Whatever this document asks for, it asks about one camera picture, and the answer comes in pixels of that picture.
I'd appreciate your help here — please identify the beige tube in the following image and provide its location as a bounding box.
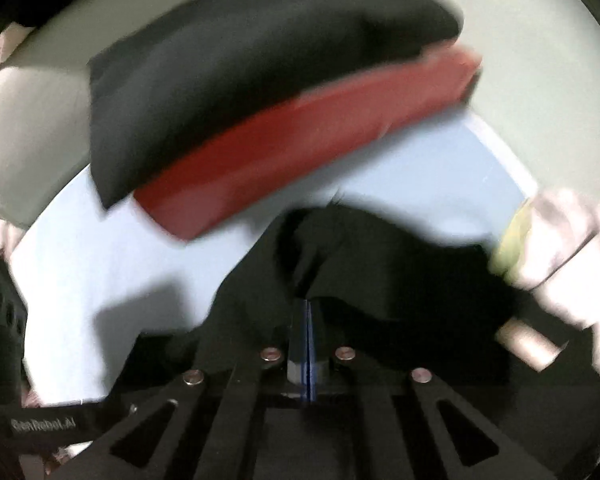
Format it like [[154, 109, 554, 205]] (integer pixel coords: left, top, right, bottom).
[[494, 317, 569, 372]]

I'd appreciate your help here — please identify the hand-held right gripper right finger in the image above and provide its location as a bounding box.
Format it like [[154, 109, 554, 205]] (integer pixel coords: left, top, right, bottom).
[[308, 300, 557, 480]]

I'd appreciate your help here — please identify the pale green bed sheet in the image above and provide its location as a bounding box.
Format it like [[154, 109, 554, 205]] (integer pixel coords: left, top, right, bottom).
[[0, 0, 600, 476]]

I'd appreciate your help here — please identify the light green cloth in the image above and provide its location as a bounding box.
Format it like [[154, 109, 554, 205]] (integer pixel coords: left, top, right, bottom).
[[487, 200, 537, 277]]

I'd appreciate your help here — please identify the folded black cloth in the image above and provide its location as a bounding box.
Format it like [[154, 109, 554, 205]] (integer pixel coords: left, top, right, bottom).
[[87, 0, 464, 211]]

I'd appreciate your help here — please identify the light grey garment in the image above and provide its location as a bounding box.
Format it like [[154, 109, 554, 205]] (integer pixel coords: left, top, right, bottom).
[[500, 187, 600, 332]]

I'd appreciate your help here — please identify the black garment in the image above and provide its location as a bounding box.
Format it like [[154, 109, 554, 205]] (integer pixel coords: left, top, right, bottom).
[[125, 203, 600, 462]]

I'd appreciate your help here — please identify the red cardboard box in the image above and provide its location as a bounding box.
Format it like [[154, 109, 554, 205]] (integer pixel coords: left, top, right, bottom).
[[132, 44, 484, 246]]

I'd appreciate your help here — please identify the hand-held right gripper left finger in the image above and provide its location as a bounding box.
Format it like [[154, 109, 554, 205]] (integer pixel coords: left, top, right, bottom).
[[71, 300, 309, 480]]

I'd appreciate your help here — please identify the blue mat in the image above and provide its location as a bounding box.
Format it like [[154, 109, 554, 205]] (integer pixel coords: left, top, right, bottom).
[[7, 109, 542, 407]]

